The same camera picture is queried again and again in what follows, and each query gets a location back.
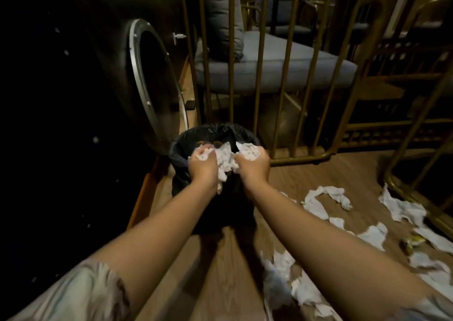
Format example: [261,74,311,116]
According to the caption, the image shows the person's right hand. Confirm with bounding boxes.
[234,147,272,189]

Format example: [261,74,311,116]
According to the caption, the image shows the person's left hand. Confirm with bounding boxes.
[188,144,221,190]

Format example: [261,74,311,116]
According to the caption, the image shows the white tissue wad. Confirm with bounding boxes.
[191,141,264,194]

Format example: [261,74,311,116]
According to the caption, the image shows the person's left forearm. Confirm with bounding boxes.
[88,181,218,318]

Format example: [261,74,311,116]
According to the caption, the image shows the person's right forearm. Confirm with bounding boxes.
[244,180,436,321]

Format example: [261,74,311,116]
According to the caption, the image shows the black bin with bag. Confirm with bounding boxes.
[168,122,264,235]

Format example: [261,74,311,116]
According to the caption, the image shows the scattered white tissue pieces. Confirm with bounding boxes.
[260,184,453,321]

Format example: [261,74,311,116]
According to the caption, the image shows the gold metal railing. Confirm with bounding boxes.
[177,0,387,166]
[384,58,453,241]

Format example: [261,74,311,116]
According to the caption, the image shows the gray sofa seat cushion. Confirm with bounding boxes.
[195,30,359,95]

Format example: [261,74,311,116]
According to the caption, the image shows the gray sofa back cushion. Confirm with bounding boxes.
[202,0,245,63]

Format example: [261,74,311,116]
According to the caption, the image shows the dark chair with blue cushion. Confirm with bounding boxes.
[253,0,320,46]

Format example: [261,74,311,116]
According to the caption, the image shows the yellow crumpled wrapper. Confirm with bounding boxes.
[403,235,427,256]

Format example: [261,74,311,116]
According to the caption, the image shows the patterned left sleeve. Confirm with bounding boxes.
[7,260,132,321]

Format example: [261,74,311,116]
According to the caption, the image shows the patterned sleeve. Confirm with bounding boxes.
[385,293,453,321]
[7,260,132,321]

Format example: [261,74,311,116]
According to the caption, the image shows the patterned right sleeve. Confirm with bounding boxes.
[385,293,453,321]

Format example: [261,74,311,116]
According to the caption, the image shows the silver round porthole ring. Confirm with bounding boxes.
[128,18,189,156]

